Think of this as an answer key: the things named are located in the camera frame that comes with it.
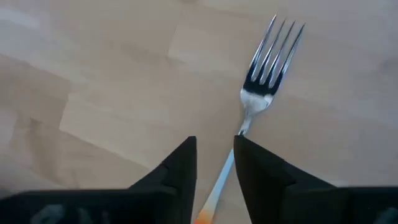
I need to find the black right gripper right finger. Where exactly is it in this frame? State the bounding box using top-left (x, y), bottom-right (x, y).
top-left (233, 134), bottom-right (398, 224)

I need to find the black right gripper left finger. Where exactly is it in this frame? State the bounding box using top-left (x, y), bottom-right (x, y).
top-left (0, 135), bottom-right (198, 224)

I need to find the metal fork orange handle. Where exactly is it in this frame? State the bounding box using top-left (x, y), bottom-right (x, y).
top-left (193, 14), bottom-right (307, 224)

